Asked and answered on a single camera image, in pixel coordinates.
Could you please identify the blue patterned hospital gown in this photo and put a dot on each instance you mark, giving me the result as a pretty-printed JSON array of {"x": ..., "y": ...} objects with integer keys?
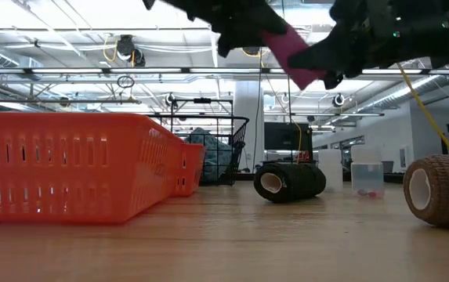
[{"x": 208, "y": 152}]

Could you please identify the black computer case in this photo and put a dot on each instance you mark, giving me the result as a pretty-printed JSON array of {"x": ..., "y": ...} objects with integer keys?
[{"x": 287, "y": 136}]

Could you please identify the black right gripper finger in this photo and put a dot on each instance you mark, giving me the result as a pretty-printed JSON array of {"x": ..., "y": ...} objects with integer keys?
[
  {"x": 333, "y": 81},
  {"x": 330, "y": 56}
]

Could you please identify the small translucent white cup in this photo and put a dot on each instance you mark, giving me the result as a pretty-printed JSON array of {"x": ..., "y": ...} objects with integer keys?
[{"x": 367, "y": 176}]

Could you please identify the pink bandage roll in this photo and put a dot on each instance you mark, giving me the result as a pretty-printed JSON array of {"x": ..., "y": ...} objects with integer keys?
[{"x": 287, "y": 49}]

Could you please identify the orange plastic slotted basket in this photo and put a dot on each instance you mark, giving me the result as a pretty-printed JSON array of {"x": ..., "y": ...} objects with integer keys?
[
  {"x": 71, "y": 176},
  {"x": 190, "y": 168}
]

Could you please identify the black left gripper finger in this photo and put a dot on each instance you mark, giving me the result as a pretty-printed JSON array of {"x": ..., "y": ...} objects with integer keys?
[
  {"x": 228, "y": 41},
  {"x": 265, "y": 23}
]

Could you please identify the black bandage roll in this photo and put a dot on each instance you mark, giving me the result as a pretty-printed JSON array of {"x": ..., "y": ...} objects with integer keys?
[{"x": 298, "y": 182}]

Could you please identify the overhead light bar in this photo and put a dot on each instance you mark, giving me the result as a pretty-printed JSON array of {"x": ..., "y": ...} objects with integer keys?
[{"x": 91, "y": 71}]

